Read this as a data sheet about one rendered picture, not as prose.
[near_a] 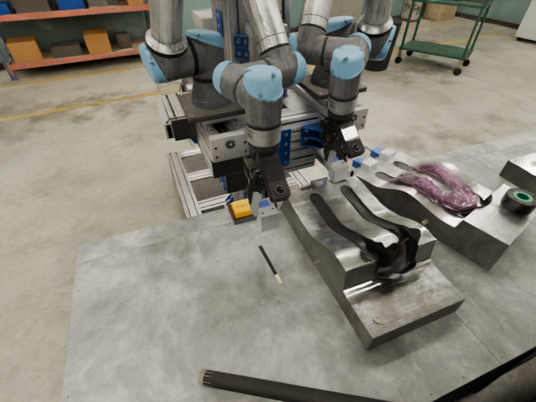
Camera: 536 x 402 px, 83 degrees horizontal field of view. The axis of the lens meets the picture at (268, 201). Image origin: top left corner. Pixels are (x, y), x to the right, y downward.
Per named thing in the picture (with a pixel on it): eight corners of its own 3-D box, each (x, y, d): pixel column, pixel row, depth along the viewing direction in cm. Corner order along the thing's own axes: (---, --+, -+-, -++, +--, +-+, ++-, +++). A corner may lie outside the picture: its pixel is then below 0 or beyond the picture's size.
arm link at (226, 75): (250, 86, 77) (277, 100, 70) (210, 96, 72) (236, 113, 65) (249, 53, 71) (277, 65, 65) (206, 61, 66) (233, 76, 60)
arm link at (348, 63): (369, 43, 71) (362, 61, 67) (362, 86, 80) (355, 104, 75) (336, 41, 74) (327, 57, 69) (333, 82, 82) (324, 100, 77)
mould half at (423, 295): (279, 208, 102) (281, 176, 94) (345, 191, 110) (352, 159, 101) (366, 351, 68) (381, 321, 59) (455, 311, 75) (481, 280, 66)
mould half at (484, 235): (348, 183, 113) (352, 158, 106) (389, 159, 125) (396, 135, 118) (488, 271, 83) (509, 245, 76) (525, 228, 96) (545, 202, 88)
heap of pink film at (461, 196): (384, 183, 104) (389, 163, 98) (412, 164, 112) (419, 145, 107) (459, 225, 88) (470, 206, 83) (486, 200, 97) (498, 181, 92)
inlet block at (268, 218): (246, 202, 90) (245, 187, 86) (262, 198, 91) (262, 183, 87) (261, 232, 80) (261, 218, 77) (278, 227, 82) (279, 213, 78)
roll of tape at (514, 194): (494, 202, 88) (501, 194, 86) (508, 193, 91) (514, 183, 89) (524, 218, 83) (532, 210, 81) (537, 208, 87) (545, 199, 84)
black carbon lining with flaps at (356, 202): (305, 199, 95) (308, 175, 89) (348, 188, 100) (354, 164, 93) (372, 291, 71) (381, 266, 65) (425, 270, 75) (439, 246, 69)
